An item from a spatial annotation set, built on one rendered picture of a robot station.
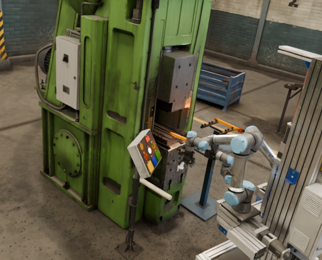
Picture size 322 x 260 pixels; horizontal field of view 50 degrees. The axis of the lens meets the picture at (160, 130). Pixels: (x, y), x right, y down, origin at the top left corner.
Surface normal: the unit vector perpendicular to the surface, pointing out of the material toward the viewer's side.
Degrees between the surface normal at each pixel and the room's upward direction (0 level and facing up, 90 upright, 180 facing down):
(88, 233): 0
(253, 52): 90
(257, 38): 90
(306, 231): 90
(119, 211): 90
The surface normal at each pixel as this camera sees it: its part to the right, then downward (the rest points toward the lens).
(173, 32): 0.74, 0.36
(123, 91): -0.66, 0.23
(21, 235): 0.12, -0.90
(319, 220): -0.82, 0.15
